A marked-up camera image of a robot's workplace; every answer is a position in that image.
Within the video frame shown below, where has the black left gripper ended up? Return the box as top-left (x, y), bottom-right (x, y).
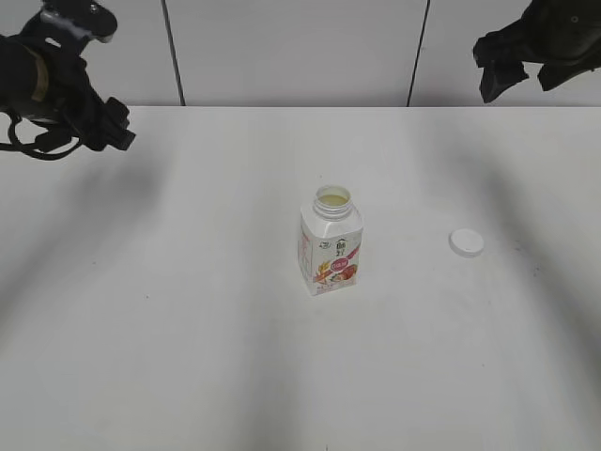
top-left (18, 1), bottom-right (136, 151)

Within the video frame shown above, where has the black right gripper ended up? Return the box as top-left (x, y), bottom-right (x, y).
top-left (472, 0), bottom-right (600, 103)

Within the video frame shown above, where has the white screw cap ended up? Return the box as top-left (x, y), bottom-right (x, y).
top-left (448, 228), bottom-right (485, 258)

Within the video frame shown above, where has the white square drink bottle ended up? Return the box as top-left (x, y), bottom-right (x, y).
top-left (298, 185), bottom-right (363, 296)

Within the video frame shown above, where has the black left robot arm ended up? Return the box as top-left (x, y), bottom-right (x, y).
top-left (1, 0), bottom-right (135, 162)

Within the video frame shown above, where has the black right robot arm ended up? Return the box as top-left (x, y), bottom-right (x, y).
top-left (472, 0), bottom-right (600, 103)

